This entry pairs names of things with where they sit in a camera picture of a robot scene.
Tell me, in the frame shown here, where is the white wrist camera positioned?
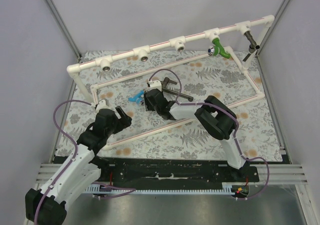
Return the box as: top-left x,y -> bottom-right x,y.
91,98 -> 110,113
147,80 -> 162,90

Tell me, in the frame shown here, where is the white PVC pipe frame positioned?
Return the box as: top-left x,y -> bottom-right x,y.
66,14 -> 275,151

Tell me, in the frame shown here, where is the floral patterned table mat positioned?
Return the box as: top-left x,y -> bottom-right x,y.
56,51 -> 283,164

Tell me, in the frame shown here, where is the blue plastic faucet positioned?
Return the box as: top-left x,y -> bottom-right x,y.
128,90 -> 145,105

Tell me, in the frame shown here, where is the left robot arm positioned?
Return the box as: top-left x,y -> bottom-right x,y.
25,106 -> 132,225

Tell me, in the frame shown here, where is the dark bronze long faucet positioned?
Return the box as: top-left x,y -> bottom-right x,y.
161,77 -> 194,102

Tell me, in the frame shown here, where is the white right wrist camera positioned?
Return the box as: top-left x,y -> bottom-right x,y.
147,80 -> 162,90

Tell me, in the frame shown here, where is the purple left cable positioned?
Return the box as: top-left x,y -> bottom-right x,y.
36,99 -> 137,223

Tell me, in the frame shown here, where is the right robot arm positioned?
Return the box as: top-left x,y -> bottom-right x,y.
144,89 -> 250,170

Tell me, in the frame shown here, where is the dark bronze installed faucet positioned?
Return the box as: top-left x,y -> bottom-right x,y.
242,30 -> 260,62

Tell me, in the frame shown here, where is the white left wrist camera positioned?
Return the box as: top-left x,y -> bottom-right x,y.
91,98 -> 110,113

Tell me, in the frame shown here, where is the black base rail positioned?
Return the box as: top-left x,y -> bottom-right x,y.
92,157 -> 260,188

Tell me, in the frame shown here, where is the green plastic faucet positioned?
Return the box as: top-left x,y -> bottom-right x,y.
207,37 -> 231,59

